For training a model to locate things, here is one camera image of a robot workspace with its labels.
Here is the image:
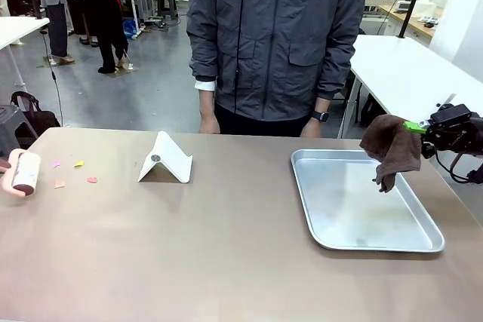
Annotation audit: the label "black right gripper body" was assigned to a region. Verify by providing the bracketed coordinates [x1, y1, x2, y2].
[420, 103, 475, 159]

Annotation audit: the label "pink lint roller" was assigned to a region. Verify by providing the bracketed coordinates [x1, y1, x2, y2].
[0, 149, 42, 198]

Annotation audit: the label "brown cloth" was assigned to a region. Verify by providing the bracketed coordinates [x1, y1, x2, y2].
[358, 113, 423, 193]

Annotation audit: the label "person's left forearm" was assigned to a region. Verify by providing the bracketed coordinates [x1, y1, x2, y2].
[315, 96, 333, 114]

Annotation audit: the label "person's right forearm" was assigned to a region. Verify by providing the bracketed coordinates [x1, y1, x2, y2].
[198, 87, 218, 118]

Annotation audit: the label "person's left hand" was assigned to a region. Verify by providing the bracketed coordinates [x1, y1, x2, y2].
[300, 118, 322, 138]

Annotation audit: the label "person's right hand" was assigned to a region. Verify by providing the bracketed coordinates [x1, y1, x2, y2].
[198, 112, 221, 135]

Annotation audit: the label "grey stool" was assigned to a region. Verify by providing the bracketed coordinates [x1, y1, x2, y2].
[0, 105, 38, 157]

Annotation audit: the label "large white table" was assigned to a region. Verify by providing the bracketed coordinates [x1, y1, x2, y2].
[337, 34, 483, 138]

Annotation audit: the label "black backpack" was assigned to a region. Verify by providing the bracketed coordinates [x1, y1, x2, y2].
[10, 90, 62, 140]

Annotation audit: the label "black wrist watch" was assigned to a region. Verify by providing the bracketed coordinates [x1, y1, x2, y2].
[309, 109, 331, 124]

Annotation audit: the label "wooden workbench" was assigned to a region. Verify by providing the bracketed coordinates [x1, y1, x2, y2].
[377, 4, 435, 40]

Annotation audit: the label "metal tray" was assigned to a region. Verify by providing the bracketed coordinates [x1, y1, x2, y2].
[289, 148, 446, 253]

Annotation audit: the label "white tissue box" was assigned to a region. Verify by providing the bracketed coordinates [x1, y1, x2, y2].
[417, 0, 445, 17]

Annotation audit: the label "small white table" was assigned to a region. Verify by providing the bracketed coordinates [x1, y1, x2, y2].
[0, 16, 51, 88]

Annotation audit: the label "black trousers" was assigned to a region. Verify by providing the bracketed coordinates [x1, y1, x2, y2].
[214, 103, 321, 138]

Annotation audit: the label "white folded stand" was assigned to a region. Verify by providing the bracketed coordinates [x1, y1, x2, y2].
[137, 130, 194, 184]

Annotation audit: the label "person in grey jacket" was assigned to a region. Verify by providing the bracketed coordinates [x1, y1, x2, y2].
[186, 0, 370, 122]

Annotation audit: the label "blue bag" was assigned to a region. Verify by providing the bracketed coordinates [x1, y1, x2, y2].
[122, 18, 139, 40]

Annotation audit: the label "person in blue shirt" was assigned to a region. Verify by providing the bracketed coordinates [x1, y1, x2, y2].
[69, 0, 131, 74]

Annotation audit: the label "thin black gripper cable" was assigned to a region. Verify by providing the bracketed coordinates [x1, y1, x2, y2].
[433, 140, 483, 186]

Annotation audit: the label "thin black hanging cable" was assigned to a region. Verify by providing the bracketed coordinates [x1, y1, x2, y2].
[39, 29, 65, 127]

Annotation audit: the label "thin black cord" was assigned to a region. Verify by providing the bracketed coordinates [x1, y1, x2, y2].
[232, 0, 250, 112]

